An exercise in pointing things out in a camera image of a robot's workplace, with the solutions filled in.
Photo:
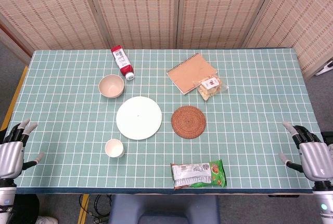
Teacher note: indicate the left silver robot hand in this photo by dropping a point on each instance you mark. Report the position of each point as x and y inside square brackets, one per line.
[10, 156]

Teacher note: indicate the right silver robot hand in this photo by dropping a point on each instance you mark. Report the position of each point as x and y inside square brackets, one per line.
[313, 159]

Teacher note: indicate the small white paper cup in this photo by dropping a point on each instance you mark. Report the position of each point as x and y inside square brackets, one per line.
[114, 148]

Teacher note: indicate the off-white bowl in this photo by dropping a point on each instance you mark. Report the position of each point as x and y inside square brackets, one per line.
[111, 86]

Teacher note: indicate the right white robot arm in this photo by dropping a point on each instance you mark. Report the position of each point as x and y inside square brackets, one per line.
[323, 203]

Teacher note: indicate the white round plate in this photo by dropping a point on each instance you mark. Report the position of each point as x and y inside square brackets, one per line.
[139, 118]

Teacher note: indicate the red plastic bottle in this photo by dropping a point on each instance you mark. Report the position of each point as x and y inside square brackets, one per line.
[122, 61]

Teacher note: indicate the green grid tablecloth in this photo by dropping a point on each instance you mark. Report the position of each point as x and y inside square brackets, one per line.
[247, 130]

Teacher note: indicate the white shoe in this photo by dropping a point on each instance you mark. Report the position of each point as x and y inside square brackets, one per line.
[48, 220]

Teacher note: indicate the white stand foot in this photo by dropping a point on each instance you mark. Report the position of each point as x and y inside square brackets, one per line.
[325, 68]

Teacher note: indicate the green snack packet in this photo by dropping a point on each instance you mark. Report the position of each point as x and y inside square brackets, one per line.
[197, 174]

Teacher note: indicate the clear bag of snacks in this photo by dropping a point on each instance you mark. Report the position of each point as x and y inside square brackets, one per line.
[210, 89]

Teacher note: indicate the brown woven round coaster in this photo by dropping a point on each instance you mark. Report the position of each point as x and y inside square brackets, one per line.
[188, 122]

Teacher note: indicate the kraft spiral notebook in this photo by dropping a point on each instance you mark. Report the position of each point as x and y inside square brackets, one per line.
[190, 72]

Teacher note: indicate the blue chair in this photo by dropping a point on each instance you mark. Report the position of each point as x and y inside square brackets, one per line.
[164, 209]

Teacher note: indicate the bamboo folding screen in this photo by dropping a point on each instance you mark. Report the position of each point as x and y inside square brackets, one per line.
[145, 8]

